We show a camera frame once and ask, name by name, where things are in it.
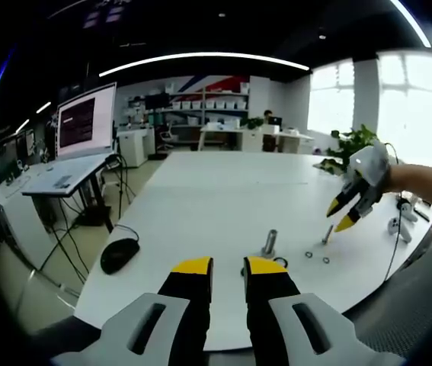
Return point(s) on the white ceiling light strip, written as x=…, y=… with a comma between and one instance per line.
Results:
x=410, y=19
x=204, y=58

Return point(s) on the grey mesh office chair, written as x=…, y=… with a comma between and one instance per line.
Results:
x=410, y=305

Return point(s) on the grey keyboard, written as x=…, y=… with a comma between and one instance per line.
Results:
x=63, y=181

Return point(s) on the white clamp device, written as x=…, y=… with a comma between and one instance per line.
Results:
x=394, y=226

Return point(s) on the small green desk plant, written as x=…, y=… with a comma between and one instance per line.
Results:
x=253, y=122

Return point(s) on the large threaded steel stud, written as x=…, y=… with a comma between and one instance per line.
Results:
x=271, y=240

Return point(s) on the white office desk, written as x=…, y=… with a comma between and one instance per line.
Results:
x=238, y=135

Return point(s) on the laptop computer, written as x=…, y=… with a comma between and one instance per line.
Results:
x=275, y=121

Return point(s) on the black wall screen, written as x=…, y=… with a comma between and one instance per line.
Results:
x=156, y=101

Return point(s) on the white handheld controller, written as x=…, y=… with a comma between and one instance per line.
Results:
x=408, y=211

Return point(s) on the standing desk with black legs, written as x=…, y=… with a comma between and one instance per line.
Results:
x=63, y=169

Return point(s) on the small threaded steel stud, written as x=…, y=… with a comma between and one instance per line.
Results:
x=328, y=232

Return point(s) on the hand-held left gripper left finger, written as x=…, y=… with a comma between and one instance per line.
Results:
x=185, y=305

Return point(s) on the large potted green plant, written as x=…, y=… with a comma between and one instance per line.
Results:
x=352, y=143

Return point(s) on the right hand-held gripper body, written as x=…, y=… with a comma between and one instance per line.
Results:
x=370, y=164

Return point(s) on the black computer mouse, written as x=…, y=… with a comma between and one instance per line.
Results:
x=119, y=254

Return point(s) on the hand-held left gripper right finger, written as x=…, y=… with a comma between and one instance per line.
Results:
x=272, y=305

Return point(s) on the white cabinet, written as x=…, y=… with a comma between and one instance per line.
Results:
x=135, y=145

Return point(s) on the small black device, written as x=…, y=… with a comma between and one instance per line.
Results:
x=422, y=214

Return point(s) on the large computer monitor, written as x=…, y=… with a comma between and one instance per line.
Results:
x=86, y=120

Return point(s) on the shelf with white bins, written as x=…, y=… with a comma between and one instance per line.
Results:
x=208, y=103

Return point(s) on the large steel washer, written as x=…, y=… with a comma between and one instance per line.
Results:
x=286, y=262

